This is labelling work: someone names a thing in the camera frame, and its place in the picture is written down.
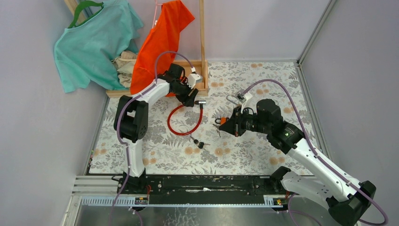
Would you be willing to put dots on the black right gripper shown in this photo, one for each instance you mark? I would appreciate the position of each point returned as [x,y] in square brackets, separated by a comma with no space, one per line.
[234,125]

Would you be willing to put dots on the orange black padlock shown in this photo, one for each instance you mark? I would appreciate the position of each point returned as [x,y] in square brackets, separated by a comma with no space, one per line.
[222,120]

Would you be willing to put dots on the beige crumpled cloth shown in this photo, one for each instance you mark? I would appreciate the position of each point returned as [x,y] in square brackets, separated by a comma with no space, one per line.
[124,65]

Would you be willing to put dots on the black headed keys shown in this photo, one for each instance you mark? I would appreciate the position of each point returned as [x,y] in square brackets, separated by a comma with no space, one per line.
[198,143]

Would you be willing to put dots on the brass padlock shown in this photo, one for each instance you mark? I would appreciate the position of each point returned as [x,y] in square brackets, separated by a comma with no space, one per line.
[232,99]

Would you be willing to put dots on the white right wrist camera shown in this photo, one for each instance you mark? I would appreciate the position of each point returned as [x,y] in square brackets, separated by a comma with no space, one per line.
[244,98]

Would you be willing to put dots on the red cable lock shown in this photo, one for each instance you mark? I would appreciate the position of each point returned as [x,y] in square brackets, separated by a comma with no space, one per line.
[201,104]

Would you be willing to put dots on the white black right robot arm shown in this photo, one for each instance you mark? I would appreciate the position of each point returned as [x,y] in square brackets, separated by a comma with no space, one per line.
[337,191]

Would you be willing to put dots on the green clothes hanger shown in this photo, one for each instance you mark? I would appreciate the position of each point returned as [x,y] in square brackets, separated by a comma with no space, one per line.
[78,10]

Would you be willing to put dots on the teal shirt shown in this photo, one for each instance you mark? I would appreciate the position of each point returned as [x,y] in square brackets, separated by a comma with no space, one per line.
[84,52]

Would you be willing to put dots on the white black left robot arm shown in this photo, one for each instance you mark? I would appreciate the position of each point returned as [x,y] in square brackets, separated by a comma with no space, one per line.
[132,117]

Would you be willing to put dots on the aluminium frame rail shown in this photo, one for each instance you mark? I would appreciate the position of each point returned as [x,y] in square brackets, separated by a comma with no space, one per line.
[327,11]

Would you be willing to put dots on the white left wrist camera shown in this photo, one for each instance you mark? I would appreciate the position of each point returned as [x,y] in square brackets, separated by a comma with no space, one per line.
[193,79]

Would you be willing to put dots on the orange shirt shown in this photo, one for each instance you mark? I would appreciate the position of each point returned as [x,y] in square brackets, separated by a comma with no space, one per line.
[164,36]

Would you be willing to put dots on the floral table mat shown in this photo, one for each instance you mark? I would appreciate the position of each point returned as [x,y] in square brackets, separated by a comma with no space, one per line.
[249,154]

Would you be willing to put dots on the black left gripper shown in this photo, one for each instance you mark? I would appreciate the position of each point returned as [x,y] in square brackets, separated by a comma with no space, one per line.
[189,98]

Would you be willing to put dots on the wooden clothes rack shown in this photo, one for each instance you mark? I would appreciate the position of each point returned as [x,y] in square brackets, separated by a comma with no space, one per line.
[200,66]

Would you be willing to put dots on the pink clothes hanger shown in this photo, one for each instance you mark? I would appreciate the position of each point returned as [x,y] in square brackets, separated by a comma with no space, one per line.
[157,12]

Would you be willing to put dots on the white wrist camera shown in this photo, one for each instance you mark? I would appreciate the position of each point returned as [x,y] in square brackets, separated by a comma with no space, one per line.
[244,98]
[193,79]

